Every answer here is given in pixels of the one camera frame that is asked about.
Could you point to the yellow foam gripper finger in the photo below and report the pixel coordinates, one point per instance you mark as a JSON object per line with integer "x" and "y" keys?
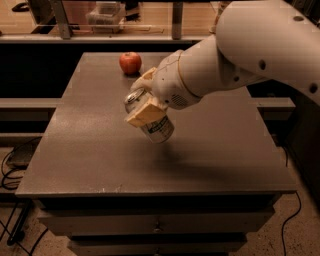
{"x": 145, "y": 81}
{"x": 146, "y": 112}

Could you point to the grey power adapter box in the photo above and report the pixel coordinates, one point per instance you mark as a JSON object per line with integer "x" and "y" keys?
{"x": 20, "y": 157}

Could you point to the upper drawer knob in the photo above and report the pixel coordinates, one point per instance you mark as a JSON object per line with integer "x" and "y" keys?
{"x": 157, "y": 228}

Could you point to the grey drawer cabinet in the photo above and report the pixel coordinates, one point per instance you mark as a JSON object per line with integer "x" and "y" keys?
{"x": 104, "y": 185}

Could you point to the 7up soda can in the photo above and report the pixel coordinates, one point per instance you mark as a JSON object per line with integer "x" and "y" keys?
{"x": 158, "y": 131}

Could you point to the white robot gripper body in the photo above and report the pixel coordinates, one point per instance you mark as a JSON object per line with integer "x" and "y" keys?
{"x": 168, "y": 81}

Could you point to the colourful snack bag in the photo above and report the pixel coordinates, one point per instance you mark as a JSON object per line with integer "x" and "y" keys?
{"x": 221, "y": 7}

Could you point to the red apple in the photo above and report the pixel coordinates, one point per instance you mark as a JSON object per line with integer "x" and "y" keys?
{"x": 130, "y": 62}

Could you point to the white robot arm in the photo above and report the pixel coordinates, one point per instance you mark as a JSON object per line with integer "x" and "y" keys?
{"x": 254, "y": 41}

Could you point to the clear plastic container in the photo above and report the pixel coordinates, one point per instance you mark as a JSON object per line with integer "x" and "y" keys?
{"x": 105, "y": 17}

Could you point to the metal shelf rail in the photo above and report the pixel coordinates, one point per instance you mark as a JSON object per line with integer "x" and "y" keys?
{"x": 64, "y": 22}

